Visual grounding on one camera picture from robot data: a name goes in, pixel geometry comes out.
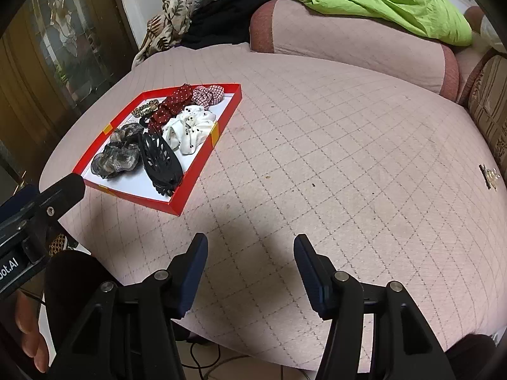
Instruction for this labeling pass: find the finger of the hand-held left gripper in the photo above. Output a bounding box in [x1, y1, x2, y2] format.
[37, 174, 86, 222]

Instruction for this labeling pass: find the red cardboard box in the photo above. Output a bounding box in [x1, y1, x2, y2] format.
[72, 83, 243, 217]

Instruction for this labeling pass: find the leaf-printed cloth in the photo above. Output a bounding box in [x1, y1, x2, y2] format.
[132, 0, 195, 68]

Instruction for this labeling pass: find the white polka-dot scrunchie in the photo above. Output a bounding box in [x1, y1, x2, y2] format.
[162, 105, 217, 155]

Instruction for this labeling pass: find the gold bead bracelet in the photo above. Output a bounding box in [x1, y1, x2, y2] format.
[132, 100, 160, 118]

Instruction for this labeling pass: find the green cloth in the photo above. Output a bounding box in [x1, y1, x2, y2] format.
[285, 0, 474, 46]

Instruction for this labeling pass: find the brown patterned cushion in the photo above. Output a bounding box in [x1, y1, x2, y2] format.
[467, 53, 507, 167]

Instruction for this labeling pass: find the black cloth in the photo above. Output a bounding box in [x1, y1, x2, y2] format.
[180, 0, 286, 50]

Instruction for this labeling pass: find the red polka-dot scrunchie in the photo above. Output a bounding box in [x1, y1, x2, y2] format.
[147, 84, 195, 135]

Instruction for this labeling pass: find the grey organza scrunchie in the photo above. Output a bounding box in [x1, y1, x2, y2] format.
[91, 123, 147, 180]

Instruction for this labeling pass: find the person's left hand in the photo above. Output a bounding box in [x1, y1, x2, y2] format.
[15, 291, 53, 373]

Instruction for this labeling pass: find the plaid fabric scrunchie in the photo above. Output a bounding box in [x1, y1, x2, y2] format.
[192, 84, 225, 108]

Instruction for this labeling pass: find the wooden glass door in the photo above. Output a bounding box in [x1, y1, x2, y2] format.
[0, 0, 139, 191]

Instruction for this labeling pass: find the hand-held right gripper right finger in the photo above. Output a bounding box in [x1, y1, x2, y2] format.
[293, 233, 456, 380]

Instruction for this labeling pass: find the pink bolster cushion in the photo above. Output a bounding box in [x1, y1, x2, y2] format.
[249, 0, 460, 101]

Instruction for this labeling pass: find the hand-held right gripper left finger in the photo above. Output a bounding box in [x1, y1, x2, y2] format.
[48, 233, 209, 380]

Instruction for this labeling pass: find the black cable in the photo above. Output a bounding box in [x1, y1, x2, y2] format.
[189, 340, 286, 380]

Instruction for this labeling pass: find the white cloth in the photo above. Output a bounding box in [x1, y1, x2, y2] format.
[480, 16, 505, 53]

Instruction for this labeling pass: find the small pearl hair clip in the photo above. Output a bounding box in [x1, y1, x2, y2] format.
[478, 163, 502, 191]

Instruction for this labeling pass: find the brown lattice patterned object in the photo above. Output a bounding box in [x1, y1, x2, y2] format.
[47, 233, 67, 257]

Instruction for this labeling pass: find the black hair claw clip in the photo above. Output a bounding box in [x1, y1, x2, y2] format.
[138, 130, 185, 198]

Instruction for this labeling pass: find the pink quilted sofa cover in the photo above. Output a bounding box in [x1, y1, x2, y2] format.
[37, 41, 505, 369]

